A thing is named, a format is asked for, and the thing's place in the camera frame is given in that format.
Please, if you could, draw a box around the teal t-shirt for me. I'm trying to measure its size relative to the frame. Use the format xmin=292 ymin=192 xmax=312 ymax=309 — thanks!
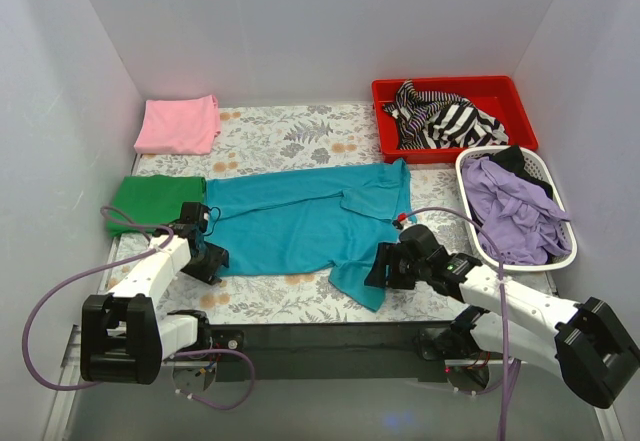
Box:
xmin=206 ymin=160 xmax=411 ymax=312

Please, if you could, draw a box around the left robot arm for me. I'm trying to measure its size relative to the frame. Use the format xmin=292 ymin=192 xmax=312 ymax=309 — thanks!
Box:
xmin=80 ymin=202 xmax=229 ymax=385

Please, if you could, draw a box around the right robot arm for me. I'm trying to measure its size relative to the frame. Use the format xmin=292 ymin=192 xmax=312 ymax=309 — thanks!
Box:
xmin=364 ymin=225 xmax=639 ymax=409

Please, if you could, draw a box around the folded green shirt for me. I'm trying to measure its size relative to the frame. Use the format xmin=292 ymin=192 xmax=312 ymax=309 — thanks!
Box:
xmin=111 ymin=175 xmax=206 ymax=225

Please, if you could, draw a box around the folded pink shirt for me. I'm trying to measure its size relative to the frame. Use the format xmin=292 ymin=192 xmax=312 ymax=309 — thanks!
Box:
xmin=134 ymin=95 xmax=221 ymax=155

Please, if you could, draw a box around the floral patterned table mat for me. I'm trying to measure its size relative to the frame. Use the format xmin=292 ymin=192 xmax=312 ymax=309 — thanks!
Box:
xmin=132 ymin=103 xmax=464 ymax=324

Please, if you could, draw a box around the lavender shirt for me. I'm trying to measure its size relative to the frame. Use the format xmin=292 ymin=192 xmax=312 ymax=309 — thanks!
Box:
xmin=461 ymin=157 xmax=572 ymax=266

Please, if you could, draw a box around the black white striped shirt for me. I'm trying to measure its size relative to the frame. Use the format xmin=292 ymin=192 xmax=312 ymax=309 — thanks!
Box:
xmin=383 ymin=80 xmax=510 ymax=150

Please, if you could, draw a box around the black garment in basket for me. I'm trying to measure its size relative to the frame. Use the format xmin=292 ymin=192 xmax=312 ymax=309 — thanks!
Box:
xmin=489 ymin=145 xmax=554 ymax=199

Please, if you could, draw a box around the white perforated laundry basket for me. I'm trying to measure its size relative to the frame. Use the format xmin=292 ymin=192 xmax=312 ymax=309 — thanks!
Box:
xmin=455 ymin=146 xmax=577 ymax=272

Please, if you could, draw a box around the red plastic tray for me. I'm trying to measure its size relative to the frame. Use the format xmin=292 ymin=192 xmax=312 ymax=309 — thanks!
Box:
xmin=371 ymin=75 xmax=538 ymax=164

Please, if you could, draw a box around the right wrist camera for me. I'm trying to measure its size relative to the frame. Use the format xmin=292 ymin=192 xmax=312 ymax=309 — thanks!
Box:
xmin=392 ymin=212 xmax=419 ymax=231

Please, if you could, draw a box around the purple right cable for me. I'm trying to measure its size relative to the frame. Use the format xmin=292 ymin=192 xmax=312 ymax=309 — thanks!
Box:
xmin=394 ymin=206 xmax=524 ymax=441

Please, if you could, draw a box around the aluminium rail frame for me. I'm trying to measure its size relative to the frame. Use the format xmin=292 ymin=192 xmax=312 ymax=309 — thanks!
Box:
xmin=59 ymin=323 xmax=601 ymax=370

